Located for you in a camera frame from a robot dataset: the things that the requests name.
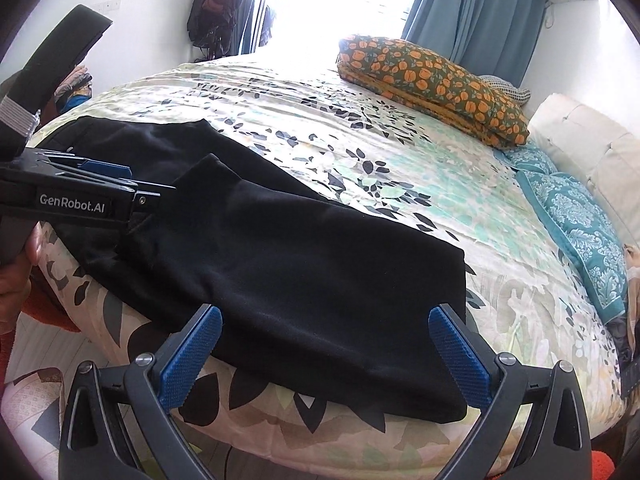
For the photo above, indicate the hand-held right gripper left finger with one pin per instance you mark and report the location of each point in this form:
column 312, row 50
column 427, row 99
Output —
column 192, row 360

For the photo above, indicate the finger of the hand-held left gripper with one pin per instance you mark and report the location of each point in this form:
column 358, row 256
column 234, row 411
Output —
column 150, row 195
column 105, row 169

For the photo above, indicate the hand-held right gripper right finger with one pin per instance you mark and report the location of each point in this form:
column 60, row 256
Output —
column 460, row 360

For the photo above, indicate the black pants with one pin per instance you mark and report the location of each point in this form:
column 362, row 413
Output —
column 300, row 285

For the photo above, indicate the person's left hand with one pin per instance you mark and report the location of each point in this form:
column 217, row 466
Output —
column 15, row 295

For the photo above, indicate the pile of colourful clothes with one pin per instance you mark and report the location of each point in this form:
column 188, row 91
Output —
column 72, row 87

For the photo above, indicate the person's left red fleece leg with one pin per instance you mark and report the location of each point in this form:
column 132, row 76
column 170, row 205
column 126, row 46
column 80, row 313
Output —
column 50, row 312

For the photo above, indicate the person's red fleece leg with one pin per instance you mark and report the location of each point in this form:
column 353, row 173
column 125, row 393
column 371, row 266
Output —
column 600, row 467
column 50, row 312

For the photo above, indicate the person's right red fleece leg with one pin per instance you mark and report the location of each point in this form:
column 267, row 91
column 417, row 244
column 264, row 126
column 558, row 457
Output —
column 600, row 467

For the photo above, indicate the large teal patterned pillow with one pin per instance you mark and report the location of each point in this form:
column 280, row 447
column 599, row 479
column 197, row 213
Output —
column 580, row 230

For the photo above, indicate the bed with floral sheet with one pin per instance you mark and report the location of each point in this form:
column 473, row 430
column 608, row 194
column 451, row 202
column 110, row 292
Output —
column 400, row 185

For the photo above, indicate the dark hanging clothes and bags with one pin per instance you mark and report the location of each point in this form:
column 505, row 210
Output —
column 212, row 10

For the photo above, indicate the beige crumpled cloth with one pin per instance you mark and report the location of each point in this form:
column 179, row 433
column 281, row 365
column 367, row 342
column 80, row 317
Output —
column 632, row 260

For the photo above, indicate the narrow blue curtain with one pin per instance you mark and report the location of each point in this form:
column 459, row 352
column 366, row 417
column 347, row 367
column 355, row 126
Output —
column 252, row 20

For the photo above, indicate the dark cloth by window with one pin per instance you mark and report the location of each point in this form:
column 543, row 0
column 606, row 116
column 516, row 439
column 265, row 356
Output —
column 265, row 25

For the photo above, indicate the small teal patterned pillow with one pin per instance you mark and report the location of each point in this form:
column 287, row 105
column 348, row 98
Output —
column 532, row 160

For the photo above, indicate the cream padded headboard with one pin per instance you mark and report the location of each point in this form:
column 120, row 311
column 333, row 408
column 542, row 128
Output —
column 585, row 135

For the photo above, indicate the glass balcony door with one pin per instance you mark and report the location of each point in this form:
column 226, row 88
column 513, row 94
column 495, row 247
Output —
column 340, row 0

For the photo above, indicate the checked cloth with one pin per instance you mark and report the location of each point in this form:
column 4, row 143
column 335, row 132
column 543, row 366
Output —
column 507, row 89

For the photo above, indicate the orange floral green pillow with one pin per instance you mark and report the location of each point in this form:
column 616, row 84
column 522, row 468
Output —
column 430, row 75

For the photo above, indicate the wide blue curtain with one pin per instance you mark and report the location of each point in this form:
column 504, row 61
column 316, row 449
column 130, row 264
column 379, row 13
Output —
column 475, row 15

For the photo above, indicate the white wall switch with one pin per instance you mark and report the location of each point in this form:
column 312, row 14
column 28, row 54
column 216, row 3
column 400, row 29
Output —
column 109, row 6

